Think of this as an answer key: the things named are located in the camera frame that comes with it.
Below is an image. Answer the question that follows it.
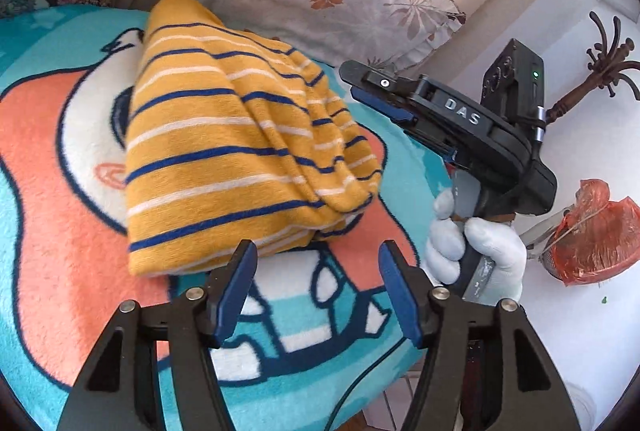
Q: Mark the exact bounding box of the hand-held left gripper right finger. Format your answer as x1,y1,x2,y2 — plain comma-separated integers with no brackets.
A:
378,241,583,431

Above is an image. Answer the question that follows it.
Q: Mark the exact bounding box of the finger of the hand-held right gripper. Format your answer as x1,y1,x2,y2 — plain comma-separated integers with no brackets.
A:
350,87,419,125
339,60,421,100

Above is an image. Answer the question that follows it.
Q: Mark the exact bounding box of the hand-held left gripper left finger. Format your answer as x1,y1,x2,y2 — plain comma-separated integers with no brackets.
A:
57,239,259,431

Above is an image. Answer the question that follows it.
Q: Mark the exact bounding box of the yellow striped knit sweater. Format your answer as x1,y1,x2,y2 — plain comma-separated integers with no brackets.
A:
124,0,383,279

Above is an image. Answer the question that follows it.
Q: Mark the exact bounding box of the person's right hand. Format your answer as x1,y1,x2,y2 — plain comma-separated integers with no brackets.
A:
425,187,527,305

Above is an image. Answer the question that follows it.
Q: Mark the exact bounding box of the metal mesh basket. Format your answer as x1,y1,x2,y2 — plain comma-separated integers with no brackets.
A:
520,206,571,284

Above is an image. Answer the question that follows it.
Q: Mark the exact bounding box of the brown wooden coat rack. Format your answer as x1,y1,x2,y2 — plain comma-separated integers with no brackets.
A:
546,11,640,125

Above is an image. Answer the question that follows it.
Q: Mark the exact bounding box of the red plastic bag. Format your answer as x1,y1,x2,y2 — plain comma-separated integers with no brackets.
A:
550,178,640,288

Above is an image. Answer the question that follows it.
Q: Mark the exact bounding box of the teal cartoon print blanket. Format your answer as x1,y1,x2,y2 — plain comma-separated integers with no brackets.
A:
0,3,456,431

